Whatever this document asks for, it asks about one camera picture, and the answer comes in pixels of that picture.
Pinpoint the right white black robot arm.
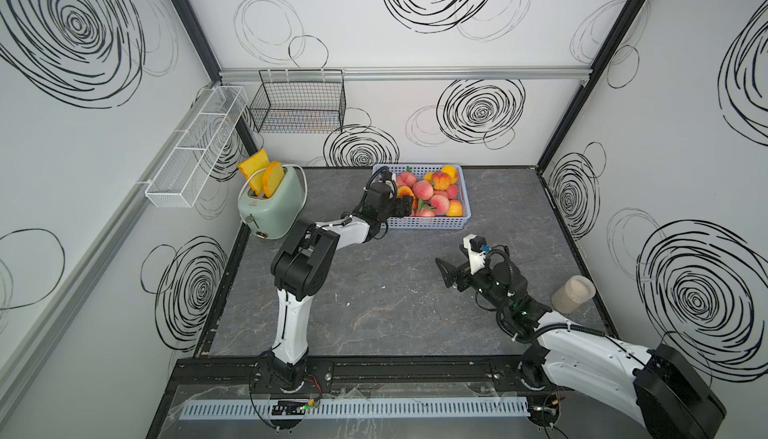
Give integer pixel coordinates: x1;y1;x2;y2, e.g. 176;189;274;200
435;259;727;438

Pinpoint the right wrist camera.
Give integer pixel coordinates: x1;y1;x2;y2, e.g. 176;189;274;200
462;234;490;275

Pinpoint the pink peach with leaf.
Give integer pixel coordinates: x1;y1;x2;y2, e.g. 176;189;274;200
417;194;450;216

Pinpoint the black wire wall basket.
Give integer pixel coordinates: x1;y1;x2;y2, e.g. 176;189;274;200
249;69;347;134

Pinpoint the yellow toast slice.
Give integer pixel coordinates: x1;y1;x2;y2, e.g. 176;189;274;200
238;149;270;196
262;161;285;199

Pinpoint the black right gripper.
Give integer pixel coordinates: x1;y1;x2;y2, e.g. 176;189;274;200
436;256;510;317

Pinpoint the white wire wall shelf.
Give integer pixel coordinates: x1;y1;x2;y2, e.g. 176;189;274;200
145;85;247;208

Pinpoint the front yellow toast slice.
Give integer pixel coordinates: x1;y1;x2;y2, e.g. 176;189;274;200
262;161;285;199

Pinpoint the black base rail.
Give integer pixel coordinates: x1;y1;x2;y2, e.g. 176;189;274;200
166;353;559;395

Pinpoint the mint green toaster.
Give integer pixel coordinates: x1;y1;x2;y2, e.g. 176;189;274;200
237;164;308;240

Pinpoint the rear yellow toast slice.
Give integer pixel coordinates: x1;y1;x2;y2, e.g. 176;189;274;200
238;149;270;196

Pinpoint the orange yellow peach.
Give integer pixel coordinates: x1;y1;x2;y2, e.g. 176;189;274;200
446;200;464;217

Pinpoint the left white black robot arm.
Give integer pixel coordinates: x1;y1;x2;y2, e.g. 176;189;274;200
262;166;413;392

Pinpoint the white slotted cable duct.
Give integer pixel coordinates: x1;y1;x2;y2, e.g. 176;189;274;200
179;397;530;421

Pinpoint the light blue plastic basket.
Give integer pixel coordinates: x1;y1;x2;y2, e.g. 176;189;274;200
373;164;471;229

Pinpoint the white toaster power cord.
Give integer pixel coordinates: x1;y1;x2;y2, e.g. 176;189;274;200
242;164;308;212

